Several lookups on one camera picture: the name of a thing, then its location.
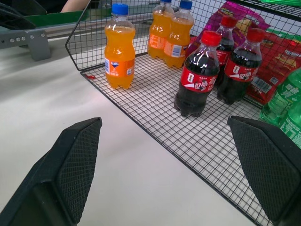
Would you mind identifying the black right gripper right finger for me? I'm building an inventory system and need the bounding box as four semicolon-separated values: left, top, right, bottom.
227;115;301;226

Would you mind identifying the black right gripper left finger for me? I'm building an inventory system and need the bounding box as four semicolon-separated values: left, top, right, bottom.
0;117;103;226

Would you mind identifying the green conveyor belt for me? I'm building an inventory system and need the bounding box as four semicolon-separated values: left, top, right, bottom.
27;10;89;28

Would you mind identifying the green soda bottle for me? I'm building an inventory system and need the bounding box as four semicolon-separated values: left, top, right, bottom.
259;68;301;149

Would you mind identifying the red chip bag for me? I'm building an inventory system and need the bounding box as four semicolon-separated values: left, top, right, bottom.
246;27;301;105

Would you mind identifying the red-capped cola bottle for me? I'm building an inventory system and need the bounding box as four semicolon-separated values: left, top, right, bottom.
214;15;238;88
216;27;266;105
174;30;222;118

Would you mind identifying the orange Fanta soda bottle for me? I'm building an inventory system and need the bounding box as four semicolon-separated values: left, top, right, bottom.
164;0;195;69
104;3;136;90
147;0;176;60

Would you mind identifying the black rounded device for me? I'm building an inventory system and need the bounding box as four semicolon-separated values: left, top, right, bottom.
0;0;47;32

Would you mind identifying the magenta chip bag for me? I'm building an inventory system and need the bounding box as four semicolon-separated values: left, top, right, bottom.
188;0;271;48

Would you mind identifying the black wire mesh basket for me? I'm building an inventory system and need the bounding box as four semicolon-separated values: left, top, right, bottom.
65;0;301;226

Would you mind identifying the grey metal bracket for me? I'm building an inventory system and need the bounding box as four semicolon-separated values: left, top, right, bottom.
0;18;83;62

